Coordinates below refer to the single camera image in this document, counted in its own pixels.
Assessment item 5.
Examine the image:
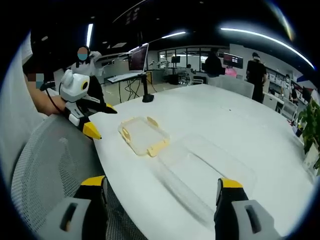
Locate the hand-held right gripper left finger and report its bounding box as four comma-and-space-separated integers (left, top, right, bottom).
42, 175, 109, 240

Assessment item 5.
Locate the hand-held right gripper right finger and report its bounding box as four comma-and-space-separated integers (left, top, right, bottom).
213, 177, 283, 240

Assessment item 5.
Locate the clear plastic container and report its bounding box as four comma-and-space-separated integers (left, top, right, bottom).
156, 133, 259, 224

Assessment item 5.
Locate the plastic lid with yellow buckles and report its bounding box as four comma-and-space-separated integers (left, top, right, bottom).
117, 116, 171, 158

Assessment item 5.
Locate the grey mesh office chair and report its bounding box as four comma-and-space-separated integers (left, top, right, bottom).
9, 113, 148, 240

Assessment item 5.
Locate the black stand with base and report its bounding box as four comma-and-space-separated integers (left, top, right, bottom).
141, 72, 156, 103

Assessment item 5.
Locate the short ceiling light strip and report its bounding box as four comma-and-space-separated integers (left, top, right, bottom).
85, 23, 94, 47
161, 30, 187, 40

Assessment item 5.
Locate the computer monitor on stand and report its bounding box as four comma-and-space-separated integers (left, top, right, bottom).
128, 43, 150, 74

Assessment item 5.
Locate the person's white shirt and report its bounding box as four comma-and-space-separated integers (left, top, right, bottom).
0, 32, 51, 181

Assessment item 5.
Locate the white plant pot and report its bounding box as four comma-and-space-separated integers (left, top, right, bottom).
302, 142, 320, 175

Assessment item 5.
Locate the green potted plant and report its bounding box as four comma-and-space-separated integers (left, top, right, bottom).
296, 96, 320, 156

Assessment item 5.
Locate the grey chair back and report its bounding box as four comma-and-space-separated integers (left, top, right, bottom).
216, 74, 255, 99

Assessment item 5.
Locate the long ceiling light strip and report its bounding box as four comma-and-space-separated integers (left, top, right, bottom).
219, 26, 316, 71

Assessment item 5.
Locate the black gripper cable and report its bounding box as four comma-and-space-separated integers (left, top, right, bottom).
39, 81, 66, 113

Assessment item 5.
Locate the white desk with cables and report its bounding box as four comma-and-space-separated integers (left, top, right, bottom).
106, 72, 146, 103

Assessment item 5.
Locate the wide dark wall screen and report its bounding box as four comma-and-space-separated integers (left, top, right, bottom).
222, 52, 244, 70

